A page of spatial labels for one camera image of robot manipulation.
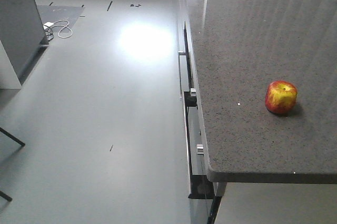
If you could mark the red yellow apple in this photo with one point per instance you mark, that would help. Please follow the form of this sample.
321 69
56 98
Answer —
280 97

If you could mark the white power adapter with cable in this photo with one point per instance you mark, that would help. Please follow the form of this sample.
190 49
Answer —
63 25

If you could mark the grey stone kitchen counter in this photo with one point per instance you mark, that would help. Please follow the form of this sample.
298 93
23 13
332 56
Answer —
274 168

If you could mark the grey white cabinet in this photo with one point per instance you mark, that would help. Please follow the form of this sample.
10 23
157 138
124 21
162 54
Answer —
22 41

